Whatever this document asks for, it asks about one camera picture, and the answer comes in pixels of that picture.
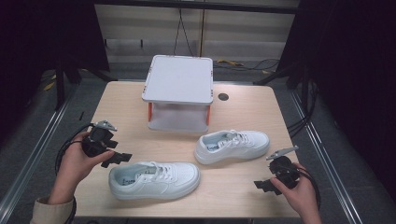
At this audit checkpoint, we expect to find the person's right hand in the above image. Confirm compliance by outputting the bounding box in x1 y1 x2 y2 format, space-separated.
270 163 321 215

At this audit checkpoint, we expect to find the thin black hanging cable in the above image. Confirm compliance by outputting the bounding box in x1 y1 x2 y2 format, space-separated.
173 8 196 58

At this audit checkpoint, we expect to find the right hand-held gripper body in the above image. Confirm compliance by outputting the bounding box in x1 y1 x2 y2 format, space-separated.
265 146 302 189

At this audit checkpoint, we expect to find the yellow strip on floor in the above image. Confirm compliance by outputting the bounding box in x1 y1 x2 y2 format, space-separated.
216 58 246 67

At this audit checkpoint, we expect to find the black stand leg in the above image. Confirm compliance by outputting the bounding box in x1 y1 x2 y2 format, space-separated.
252 62 312 91
53 59 110 112

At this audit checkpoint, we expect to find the black horizontal bar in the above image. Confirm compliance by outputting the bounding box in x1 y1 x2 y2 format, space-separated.
93 0 301 15

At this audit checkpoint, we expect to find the person's left hand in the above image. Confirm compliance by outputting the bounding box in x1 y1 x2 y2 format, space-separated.
48 132 116 205

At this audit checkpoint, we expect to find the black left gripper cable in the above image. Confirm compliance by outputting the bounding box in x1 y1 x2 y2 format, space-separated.
54 123 95 175

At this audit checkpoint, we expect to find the thin vertical pole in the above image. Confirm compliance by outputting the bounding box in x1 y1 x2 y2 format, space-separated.
198 8 207 58

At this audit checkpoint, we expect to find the black cable bundle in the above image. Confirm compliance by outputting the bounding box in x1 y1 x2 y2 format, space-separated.
286 78 319 138

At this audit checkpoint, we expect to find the black curtain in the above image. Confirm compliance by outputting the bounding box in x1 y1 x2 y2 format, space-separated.
276 0 396 203
0 0 110 144

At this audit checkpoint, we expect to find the white lidded storage box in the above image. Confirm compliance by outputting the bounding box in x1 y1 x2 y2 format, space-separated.
141 54 215 134

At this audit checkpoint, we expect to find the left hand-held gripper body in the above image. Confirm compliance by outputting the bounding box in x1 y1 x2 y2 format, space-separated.
81 119 120 158

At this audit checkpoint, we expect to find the metal floor rail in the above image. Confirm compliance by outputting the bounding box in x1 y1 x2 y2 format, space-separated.
290 90 357 224
0 92 77 217

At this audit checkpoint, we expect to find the black floor cable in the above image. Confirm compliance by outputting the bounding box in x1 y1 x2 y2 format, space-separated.
214 58 281 73

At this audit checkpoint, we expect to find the white sneaker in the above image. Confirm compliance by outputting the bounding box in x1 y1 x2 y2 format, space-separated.
193 129 271 165
107 161 202 201

